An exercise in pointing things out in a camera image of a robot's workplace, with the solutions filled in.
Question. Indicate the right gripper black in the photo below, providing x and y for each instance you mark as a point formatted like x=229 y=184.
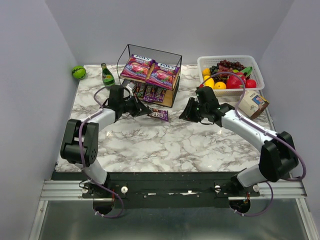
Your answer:
x=194 y=111

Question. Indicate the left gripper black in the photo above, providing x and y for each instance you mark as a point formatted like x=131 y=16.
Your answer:
x=136 y=107

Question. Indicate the purple m&m's bag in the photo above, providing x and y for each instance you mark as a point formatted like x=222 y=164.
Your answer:
x=159 y=95
x=135 y=88
x=150 y=92
x=140 y=89
x=159 y=114

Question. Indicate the purple Fox's candy bag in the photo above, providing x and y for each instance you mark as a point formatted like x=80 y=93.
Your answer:
x=137 y=67
x=164 y=75

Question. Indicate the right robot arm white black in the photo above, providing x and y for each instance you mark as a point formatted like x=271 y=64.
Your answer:
x=277 y=150

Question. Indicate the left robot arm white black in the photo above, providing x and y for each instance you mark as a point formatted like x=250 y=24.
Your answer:
x=80 y=141

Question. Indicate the yellow mango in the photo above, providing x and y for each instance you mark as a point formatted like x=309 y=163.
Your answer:
x=208 y=81

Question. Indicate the orange fruit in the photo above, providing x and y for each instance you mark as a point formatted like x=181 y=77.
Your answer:
x=220 y=86

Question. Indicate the yellow small fruit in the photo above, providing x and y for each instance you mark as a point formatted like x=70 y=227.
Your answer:
x=206 y=72

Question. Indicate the green glass bottle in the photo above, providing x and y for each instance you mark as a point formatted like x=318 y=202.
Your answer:
x=107 y=77

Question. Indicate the red dragon fruit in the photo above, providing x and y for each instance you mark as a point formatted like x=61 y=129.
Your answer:
x=234 y=82

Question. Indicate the dark grape bunch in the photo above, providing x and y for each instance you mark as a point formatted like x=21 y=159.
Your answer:
x=225 y=66

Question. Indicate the red apple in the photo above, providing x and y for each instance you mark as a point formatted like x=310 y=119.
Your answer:
x=250 y=83

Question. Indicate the green ball toy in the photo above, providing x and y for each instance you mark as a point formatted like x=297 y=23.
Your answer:
x=79 y=72

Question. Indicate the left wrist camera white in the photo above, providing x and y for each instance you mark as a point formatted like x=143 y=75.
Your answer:
x=131 y=86

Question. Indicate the black wire wooden shelf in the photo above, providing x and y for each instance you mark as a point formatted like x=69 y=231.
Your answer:
x=159 y=56

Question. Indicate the black mounting base plate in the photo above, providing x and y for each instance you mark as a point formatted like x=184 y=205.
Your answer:
x=141 y=190

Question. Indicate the aluminium rail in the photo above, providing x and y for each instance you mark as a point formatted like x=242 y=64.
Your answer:
x=69 y=190

